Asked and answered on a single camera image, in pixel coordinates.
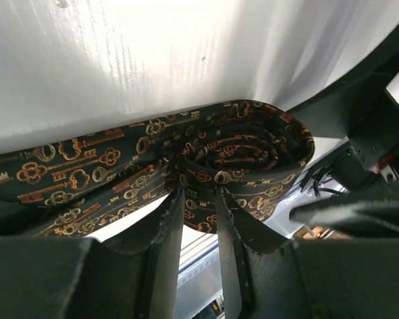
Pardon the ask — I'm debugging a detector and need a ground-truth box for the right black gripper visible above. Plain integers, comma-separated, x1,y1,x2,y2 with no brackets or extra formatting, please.
289,24,399,238

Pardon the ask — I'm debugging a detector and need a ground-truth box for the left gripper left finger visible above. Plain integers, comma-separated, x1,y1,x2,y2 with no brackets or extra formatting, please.
0,190,184,318

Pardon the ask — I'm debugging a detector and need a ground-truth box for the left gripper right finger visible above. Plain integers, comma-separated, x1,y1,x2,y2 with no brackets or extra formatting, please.
216,188,399,318

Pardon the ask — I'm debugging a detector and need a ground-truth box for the dark key-patterned tie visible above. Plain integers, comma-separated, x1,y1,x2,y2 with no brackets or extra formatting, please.
0,100,315,237

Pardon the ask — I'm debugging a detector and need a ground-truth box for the aluminium mounting rail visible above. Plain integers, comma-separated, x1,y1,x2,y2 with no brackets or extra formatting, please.
174,227,223,318

